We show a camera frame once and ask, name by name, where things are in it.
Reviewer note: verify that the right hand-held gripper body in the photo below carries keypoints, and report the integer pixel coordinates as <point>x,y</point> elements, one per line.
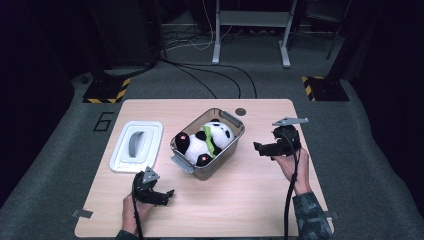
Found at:
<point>287,140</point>

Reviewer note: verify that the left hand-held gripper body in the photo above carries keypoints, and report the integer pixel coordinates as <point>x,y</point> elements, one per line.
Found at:
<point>143,188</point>

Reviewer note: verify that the panda plush toy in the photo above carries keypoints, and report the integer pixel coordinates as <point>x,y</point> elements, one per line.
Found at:
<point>220,135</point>

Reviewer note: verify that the grey plastic storage box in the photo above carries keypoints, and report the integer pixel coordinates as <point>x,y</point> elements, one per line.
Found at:
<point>213,170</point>

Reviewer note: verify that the person's left hand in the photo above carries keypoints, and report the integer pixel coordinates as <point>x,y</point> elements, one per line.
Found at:
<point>140,211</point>

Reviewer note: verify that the person's right hand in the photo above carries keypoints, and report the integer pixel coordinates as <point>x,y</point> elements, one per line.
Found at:
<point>295,170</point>

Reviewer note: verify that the dark round table grommet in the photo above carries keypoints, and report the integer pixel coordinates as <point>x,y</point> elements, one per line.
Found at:
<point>240,112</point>

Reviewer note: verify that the black yellow striped stand base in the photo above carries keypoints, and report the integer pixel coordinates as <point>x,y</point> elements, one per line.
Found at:
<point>325,89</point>
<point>106,90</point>

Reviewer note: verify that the grey tape strip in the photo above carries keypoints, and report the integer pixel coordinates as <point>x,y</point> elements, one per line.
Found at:
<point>334,215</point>
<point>82,214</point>

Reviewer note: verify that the white metal stand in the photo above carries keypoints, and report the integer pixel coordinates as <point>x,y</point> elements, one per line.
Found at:
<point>218,33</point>

